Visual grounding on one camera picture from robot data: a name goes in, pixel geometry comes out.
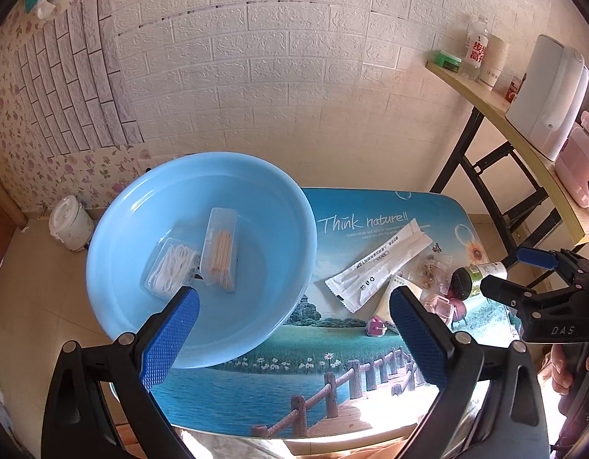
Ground pink clear plastic box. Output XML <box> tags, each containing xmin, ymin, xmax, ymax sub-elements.
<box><xmin>421</xmin><ymin>294</ymin><xmax>455</xmax><ymax>326</ymax></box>

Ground green box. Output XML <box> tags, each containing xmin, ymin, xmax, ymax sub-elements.
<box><xmin>429</xmin><ymin>50</ymin><xmax>462</xmax><ymax>73</ymax></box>

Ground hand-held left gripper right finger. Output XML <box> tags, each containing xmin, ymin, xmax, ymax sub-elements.
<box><xmin>389</xmin><ymin>286</ymin><xmax>548</xmax><ymax>459</ymax></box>

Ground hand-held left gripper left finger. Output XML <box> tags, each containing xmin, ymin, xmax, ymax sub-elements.
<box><xmin>41</xmin><ymin>286</ymin><xmax>200</xmax><ymax>459</ymax></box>

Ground clear pack of white floss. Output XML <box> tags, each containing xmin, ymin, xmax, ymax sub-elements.
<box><xmin>144</xmin><ymin>236</ymin><xmax>202</xmax><ymax>297</ymax></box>

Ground pink storage container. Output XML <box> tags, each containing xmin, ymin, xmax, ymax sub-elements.
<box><xmin>555</xmin><ymin>110</ymin><xmax>589</xmax><ymax>206</ymax></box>

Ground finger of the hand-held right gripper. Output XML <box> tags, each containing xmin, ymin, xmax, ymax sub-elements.
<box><xmin>480</xmin><ymin>274</ymin><xmax>546</xmax><ymax>317</ymax></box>
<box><xmin>517</xmin><ymin>247</ymin><xmax>570</xmax><ymax>274</ymax></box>

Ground white trash bin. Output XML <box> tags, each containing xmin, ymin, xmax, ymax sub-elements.
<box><xmin>49</xmin><ymin>196</ymin><xmax>95</xmax><ymax>252</ymax></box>

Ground person's right hand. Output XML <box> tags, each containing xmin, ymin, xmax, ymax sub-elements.
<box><xmin>550</xmin><ymin>343</ymin><xmax>576</xmax><ymax>395</ymax></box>

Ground clear bottle red label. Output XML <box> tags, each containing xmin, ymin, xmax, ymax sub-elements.
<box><xmin>459</xmin><ymin>16</ymin><xmax>490</xmax><ymax>82</ymax></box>

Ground wooden side table black legs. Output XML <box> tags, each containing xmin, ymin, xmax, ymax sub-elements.
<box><xmin>426</xmin><ymin>60</ymin><xmax>589</xmax><ymax>292</ymax></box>

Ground green label bottle black cap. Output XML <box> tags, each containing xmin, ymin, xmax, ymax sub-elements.
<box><xmin>450</xmin><ymin>262</ymin><xmax>508</xmax><ymax>299</ymax></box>

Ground clear snack bag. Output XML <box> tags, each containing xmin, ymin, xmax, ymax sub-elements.
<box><xmin>414</xmin><ymin>253</ymin><xmax>455</xmax><ymax>292</ymax></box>

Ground white appliance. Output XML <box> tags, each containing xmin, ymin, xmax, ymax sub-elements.
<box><xmin>506</xmin><ymin>34</ymin><xmax>589</xmax><ymax>161</ymax></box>

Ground stack of paper cups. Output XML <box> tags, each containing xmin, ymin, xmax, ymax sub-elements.
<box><xmin>477</xmin><ymin>34</ymin><xmax>510</xmax><ymax>91</ymax></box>

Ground white squeeze tube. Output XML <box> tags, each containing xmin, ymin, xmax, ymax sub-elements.
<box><xmin>373</xmin><ymin>275</ymin><xmax>422</xmax><ymax>333</ymax></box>

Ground long white packet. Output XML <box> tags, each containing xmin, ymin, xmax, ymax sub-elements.
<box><xmin>324</xmin><ymin>218</ymin><xmax>431</xmax><ymax>314</ymax></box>

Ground light blue plastic basin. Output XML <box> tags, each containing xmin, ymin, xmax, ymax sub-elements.
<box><xmin>86</xmin><ymin>152</ymin><xmax>319</xmax><ymax>370</ymax></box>

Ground clear toothpick box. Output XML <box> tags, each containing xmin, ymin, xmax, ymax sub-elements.
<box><xmin>200</xmin><ymin>208</ymin><xmax>240</xmax><ymax>293</ymax></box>

